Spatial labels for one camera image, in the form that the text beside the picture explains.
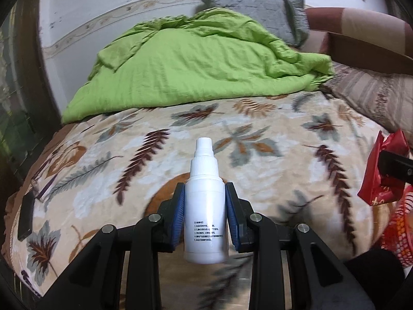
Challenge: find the brown striped bolster cushion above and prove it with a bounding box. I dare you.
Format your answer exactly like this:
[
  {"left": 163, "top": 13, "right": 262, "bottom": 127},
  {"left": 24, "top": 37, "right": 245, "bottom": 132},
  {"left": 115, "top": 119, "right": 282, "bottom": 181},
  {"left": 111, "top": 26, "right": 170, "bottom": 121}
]
[{"left": 303, "top": 6, "right": 413, "bottom": 44}]

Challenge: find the leaf print blanket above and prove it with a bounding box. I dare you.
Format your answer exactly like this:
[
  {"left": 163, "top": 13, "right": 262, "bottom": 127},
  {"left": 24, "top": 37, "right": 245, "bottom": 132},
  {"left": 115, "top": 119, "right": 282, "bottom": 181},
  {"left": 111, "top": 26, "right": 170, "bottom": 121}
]
[{"left": 3, "top": 92, "right": 401, "bottom": 298}]

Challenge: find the grey quilted cloth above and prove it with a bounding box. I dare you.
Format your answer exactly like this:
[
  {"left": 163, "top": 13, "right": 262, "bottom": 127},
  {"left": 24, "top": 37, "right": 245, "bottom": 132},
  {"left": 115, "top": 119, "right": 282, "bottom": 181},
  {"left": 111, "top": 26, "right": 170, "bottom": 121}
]
[{"left": 194, "top": 0, "right": 310, "bottom": 47}]

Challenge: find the green duvet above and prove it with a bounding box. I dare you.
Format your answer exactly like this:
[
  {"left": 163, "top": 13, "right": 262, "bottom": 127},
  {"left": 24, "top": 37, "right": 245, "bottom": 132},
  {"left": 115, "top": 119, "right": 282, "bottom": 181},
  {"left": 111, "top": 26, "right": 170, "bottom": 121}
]
[{"left": 61, "top": 7, "right": 334, "bottom": 124}]

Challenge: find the brown striped pillow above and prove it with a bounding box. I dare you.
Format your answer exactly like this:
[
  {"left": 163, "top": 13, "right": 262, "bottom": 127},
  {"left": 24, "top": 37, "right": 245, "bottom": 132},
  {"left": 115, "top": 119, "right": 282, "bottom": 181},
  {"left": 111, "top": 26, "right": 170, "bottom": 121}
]
[{"left": 319, "top": 61, "right": 413, "bottom": 149}]

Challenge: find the white spray bottle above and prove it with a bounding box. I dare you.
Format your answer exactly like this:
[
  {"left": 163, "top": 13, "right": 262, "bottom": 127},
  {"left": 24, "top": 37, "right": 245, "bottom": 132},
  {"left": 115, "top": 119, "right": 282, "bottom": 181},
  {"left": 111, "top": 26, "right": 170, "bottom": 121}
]
[{"left": 183, "top": 137, "right": 230, "bottom": 264}]

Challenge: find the dark wooden framed door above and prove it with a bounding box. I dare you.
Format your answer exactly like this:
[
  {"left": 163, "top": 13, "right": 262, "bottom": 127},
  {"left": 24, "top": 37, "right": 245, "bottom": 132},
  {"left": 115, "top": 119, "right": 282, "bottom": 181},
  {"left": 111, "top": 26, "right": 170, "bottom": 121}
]
[{"left": 0, "top": 0, "right": 63, "bottom": 181}]

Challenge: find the red snack packet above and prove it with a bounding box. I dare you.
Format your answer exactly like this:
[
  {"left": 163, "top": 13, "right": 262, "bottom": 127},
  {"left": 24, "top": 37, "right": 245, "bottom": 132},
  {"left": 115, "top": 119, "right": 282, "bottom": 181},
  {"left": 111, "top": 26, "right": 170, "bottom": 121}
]
[{"left": 358, "top": 128, "right": 410, "bottom": 205}]

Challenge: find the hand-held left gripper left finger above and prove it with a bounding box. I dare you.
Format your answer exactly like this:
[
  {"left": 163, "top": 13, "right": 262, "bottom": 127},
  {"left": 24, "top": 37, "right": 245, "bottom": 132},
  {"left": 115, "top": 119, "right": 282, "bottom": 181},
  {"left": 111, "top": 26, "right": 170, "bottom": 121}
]
[{"left": 42, "top": 182, "right": 186, "bottom": 310}]

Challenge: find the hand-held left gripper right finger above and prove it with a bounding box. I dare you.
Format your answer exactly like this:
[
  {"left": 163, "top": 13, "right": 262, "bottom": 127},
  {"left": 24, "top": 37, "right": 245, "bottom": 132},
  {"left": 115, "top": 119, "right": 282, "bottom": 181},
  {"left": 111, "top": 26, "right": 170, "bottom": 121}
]
[{"left": 225, "top": 182, "right": 376, "bottom": 310}]

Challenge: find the black phone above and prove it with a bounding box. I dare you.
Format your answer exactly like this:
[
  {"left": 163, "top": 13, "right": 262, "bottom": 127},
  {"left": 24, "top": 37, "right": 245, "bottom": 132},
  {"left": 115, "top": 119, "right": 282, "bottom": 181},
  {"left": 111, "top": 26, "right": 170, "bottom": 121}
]
[{"left": 17, "top": 194, "right": 36, "bottom": 241}]

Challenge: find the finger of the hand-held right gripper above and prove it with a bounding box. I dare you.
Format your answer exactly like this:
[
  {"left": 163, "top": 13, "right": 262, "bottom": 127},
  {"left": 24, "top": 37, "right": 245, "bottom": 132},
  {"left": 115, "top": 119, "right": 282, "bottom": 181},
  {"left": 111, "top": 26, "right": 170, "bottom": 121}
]
[{"left": 378, "top": 150, "right": 413, "bottom": 188}]

